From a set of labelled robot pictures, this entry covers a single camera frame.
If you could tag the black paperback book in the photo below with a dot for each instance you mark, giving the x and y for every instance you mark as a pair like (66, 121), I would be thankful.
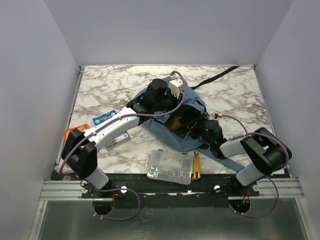
(181, 121)

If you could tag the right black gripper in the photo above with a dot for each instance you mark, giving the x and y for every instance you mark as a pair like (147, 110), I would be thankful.
(195, 128)

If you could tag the aluminium rail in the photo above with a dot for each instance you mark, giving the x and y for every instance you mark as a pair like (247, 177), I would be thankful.
(288, 188)

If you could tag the orange treehouse book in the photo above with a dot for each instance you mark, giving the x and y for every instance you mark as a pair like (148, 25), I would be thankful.
(72, 136)

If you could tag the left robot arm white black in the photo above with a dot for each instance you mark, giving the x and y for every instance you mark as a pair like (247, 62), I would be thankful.
(80, 152)

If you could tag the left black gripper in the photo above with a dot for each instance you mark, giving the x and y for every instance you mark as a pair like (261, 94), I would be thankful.
(169, 93)

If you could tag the blue student backpack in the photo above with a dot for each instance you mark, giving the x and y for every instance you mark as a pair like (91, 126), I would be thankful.
(156, 125)

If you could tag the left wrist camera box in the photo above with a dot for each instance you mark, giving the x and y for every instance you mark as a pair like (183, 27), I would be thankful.
(175, 87)

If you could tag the clear plastic screw box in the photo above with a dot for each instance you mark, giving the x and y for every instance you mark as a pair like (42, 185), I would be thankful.
(173, 167)

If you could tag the yellow utility knife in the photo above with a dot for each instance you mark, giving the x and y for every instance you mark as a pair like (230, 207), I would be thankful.
(196, 167)

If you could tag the blue blister pack card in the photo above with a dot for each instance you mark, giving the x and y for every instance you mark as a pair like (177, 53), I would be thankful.
(118, 137)

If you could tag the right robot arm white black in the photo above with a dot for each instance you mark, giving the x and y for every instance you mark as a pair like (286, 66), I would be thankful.
(266, 152)

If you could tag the black mounting base plate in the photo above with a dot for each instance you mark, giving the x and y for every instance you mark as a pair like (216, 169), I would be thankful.
(129, 191)

